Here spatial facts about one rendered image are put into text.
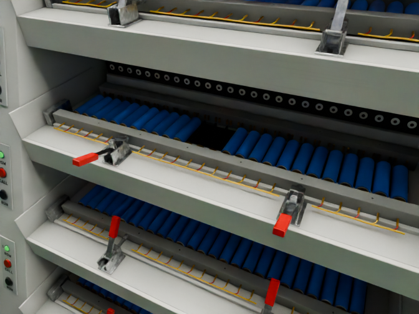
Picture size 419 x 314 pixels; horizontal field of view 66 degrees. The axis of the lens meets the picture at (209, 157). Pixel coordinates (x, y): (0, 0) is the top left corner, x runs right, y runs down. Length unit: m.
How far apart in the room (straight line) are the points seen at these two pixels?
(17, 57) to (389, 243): 0.57
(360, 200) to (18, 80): 0.52
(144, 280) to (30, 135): 0.31
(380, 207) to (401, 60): 0.16
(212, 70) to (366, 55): 0.16
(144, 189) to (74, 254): 0.22
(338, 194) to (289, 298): 0.18
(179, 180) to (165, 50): 0.17
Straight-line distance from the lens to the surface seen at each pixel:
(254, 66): 0.37
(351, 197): 0.42
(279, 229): 0.33
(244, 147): 0.47
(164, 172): 0.47
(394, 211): 0.43
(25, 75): 0.61
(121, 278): 0.58
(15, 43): 0.60
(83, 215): 0.66
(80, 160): 0.45
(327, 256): 0.41
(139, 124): 0.54
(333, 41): 0.39
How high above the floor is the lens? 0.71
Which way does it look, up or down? 18 degrees down
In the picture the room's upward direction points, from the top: 8 degrees clockwise
